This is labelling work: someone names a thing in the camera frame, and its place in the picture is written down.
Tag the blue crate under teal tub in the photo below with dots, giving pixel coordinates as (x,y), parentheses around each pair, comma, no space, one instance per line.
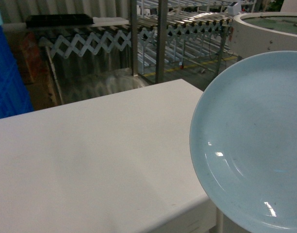
(14,96)

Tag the black tray on conveyor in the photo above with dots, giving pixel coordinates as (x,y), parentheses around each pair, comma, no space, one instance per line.
(58,20)

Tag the white round machine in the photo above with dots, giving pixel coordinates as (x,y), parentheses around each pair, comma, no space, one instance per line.
(255,33)

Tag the light blue round plate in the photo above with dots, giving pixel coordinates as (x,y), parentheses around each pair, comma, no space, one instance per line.
(243,142)

